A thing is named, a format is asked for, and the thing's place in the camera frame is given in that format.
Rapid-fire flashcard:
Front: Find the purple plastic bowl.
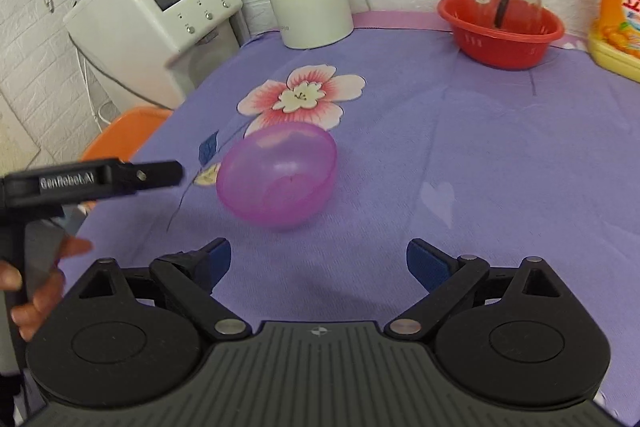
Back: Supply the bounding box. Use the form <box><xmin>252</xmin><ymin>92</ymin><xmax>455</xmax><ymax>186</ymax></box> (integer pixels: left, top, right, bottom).
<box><xmin>217</xmin><ymin>123</ymin><xmax>338</xmax><ymax>229</ymax></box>

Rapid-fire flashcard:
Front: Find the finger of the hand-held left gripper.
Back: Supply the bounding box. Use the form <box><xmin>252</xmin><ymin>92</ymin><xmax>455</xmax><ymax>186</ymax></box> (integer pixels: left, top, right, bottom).
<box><xmin>120</xmin><ymin>160</ymin><xmax>184</xmax><ymax>196</ymax></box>

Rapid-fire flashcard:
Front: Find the orange plastic basin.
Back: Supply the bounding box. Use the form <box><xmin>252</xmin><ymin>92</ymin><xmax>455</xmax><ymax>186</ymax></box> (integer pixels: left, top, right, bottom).
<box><xmin>80</xmin><ymin>106</ymin><xmax>174</xmax><ymax>168</ymax></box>

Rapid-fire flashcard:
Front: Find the white water dispenser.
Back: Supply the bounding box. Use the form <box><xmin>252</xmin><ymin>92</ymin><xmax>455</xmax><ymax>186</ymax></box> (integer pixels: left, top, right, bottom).
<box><xmin>64</xmin><ymin>0</ymin><xmax>246</xmax><ymax>110</ymax></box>

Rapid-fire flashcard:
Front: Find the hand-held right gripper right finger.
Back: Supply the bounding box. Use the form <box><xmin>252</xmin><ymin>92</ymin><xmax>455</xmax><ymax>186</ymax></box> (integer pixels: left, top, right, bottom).
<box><xmin>384</xmin><ymin>238</ymin><xmax>572</xmax><ymax>342</ymax></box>

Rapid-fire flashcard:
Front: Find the yellow detergent bottle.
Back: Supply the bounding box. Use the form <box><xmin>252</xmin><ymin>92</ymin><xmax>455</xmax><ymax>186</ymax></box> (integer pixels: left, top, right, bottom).
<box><xmin>587</xmin><ymin>0</ymin><xmax>640</xmax><ymax>82</ymax></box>

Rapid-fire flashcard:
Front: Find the purple floral tablecloth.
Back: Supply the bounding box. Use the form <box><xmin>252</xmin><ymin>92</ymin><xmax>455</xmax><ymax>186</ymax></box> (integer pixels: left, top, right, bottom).
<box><xmin>75</xmin><ymin>11</ymin><xmax>640</xmax><ymax>408</ymax></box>

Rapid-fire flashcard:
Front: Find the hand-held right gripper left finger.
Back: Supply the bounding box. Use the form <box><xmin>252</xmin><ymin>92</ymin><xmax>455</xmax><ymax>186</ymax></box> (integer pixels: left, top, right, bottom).
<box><xmin>70</xmin><ymin>237</ymin><xmax>252</xmax><ymax>342</ymax></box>

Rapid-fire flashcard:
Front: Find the red plastic basket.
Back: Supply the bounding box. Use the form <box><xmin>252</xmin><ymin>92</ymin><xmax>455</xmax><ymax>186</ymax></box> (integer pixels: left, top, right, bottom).
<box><xmin>436</xmin><ymin>0</ymin><xmax>565</xmax><ymax>70</ymax></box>

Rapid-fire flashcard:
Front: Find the person's left hand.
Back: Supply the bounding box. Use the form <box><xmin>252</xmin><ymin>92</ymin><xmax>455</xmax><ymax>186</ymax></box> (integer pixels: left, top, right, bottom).
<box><xmin>0</xmin><ymin>238</ymin><xmax>94</xmax><ymax>343</ymax></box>

